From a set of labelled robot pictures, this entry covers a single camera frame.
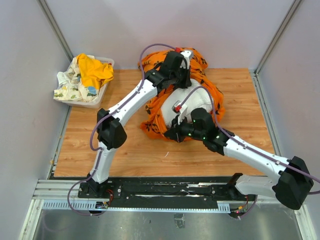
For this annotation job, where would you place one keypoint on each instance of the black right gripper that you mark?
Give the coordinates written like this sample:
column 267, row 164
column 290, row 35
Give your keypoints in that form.
column 174, row 134

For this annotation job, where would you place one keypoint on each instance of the white plastic basket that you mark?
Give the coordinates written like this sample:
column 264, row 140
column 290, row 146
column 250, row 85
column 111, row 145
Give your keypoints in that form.
column 90, row 105

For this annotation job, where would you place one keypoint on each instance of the white printed cloth in basket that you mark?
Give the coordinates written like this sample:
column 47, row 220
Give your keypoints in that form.
column 71, row 88

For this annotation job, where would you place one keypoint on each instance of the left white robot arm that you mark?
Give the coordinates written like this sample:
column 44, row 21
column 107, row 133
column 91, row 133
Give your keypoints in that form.
column 110, row 125

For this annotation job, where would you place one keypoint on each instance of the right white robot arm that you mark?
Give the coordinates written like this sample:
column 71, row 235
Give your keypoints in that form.
column 287, row 180

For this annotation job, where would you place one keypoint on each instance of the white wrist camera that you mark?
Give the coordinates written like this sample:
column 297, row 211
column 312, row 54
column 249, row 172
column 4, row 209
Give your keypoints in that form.
column 187, row 57
column 180, row 110

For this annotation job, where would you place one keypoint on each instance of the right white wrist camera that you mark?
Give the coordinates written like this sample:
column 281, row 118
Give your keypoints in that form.
column 180, row 110

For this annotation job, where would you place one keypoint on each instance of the yellow cloth in basket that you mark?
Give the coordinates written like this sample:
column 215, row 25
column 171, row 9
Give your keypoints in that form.
column 93, row 72

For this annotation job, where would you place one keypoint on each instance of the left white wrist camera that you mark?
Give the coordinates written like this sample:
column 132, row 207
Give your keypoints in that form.
column 187, row 57

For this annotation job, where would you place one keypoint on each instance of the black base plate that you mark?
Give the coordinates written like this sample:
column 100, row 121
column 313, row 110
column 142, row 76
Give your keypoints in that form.
column 168, row 193

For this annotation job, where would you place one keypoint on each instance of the orange flower-pattern pillowcase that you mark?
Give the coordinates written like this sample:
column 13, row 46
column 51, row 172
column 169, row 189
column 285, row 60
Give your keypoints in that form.
column 154, row 127

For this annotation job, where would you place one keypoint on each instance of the white pillow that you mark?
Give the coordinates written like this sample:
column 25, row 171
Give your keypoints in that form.
column 199, row 99

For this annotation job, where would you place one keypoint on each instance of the aluminium rail frame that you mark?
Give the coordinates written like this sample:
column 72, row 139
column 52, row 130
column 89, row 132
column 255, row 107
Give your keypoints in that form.
column 57, row 213

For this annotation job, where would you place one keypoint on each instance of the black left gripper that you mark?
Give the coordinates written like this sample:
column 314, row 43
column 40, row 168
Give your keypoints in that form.
column 186, row 81

